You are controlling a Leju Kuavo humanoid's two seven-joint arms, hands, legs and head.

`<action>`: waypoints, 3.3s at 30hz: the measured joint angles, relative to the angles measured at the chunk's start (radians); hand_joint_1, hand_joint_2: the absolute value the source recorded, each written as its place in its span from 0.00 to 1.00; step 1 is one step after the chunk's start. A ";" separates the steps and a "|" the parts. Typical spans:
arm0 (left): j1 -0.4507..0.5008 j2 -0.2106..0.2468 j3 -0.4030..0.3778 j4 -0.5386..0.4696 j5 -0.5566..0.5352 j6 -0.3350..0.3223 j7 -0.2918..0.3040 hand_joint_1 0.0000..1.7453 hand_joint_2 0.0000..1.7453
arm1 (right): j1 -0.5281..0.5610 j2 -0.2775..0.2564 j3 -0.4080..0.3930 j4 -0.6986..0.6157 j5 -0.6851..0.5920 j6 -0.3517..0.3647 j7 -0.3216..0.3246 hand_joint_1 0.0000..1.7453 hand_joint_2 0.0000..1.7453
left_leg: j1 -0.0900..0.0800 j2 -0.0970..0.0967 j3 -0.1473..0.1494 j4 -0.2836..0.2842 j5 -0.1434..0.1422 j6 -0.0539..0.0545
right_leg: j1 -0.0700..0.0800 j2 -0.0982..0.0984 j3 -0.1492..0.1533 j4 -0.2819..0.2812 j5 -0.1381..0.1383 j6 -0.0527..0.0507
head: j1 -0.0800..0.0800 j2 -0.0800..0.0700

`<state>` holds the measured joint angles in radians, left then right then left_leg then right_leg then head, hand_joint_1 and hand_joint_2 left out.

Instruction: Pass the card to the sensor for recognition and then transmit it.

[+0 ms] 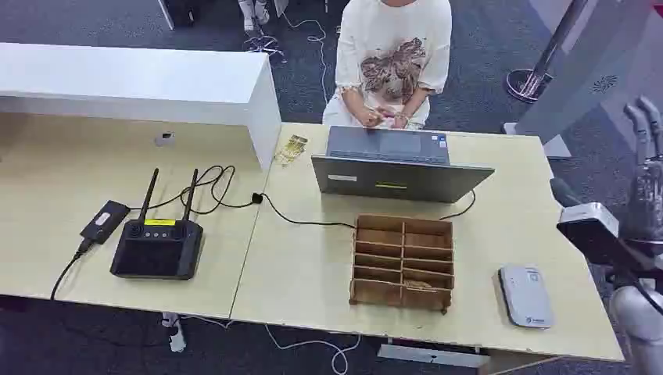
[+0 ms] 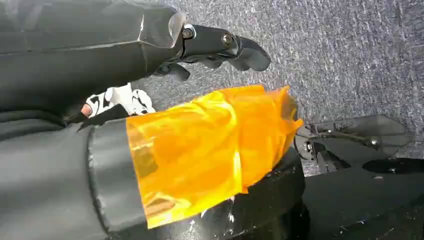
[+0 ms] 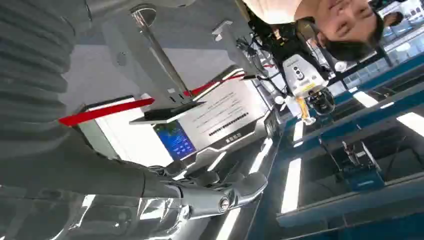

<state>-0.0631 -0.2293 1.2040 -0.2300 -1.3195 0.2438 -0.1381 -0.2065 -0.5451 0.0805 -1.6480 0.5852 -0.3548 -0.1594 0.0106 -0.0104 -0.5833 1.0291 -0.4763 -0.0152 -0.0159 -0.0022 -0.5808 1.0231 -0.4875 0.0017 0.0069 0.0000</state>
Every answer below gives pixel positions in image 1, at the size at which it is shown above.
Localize wooden card box with slots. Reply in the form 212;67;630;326
349;214;456;315

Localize stack of gold cards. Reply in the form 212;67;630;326
274;134;309;167

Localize person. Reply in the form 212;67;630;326
238;0;271;33
321;0;453;130

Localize white counter shelf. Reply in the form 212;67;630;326
0;42;283;172

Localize black cable with plug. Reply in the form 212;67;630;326
50;237;97;302

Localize black looped cable with adapter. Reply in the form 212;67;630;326
128;165;476;230

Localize small black power bank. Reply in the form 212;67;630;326
79;200;131;245

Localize metal stand base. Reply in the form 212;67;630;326
242;30;287;64

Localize person's right hand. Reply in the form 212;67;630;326
357;105;385;128

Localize white power strip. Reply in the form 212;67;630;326
161;312;188;353

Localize grey open laptop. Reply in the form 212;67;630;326
311;125;496;204

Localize white card reader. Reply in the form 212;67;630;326
498;263;555;330

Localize white desk crossbar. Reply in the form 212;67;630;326
377;343;490;369

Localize chrome stanchion post with base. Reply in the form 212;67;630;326
506;0;589;103

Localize black controller with two antennas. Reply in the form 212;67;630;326
109;167;204;281

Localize thin white floor cable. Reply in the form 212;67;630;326
281;12;331;105

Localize black cabinet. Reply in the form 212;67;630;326
157;0;197;30

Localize white looped floor cable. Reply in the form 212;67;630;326
181;314;362;375

